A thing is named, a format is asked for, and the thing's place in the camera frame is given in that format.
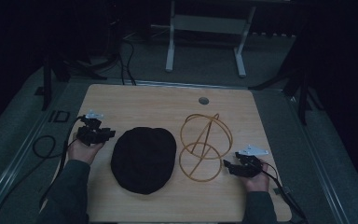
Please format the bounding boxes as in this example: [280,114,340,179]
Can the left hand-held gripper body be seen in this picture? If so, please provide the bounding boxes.
[76,109,106,147]

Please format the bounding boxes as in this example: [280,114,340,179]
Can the black looped floor cable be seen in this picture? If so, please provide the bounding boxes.
[0,134,58,224]

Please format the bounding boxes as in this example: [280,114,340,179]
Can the black tripod stand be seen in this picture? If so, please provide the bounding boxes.
[247,18,325,127]
[33,0,121,112]

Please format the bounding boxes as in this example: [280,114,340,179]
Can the person's right hand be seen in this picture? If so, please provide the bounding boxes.
[242,161,271,193]

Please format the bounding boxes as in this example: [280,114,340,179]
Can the black hat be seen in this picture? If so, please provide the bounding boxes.
[110,126,178,196]

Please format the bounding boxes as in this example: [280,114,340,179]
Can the gold wire hat stand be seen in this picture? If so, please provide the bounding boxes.
[178,112,234,183]

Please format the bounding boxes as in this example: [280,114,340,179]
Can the black hanging cables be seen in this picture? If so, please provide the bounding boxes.
[117,38,138,87]

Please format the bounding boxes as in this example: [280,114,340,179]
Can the person's left hand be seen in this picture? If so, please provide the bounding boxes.
[67,133,105,165]

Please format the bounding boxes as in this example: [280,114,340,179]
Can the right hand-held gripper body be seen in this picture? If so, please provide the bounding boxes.
[236,144,269,178]

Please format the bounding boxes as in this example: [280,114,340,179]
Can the metal floor rail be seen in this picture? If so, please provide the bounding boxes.
[0,81,73,218]
[282,90,352,224]

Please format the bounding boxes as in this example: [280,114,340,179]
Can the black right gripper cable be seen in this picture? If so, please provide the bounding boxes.
[260,160,310,224]

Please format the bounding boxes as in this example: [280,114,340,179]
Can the white metal desk frame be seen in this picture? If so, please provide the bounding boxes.
[164,0,257,78]

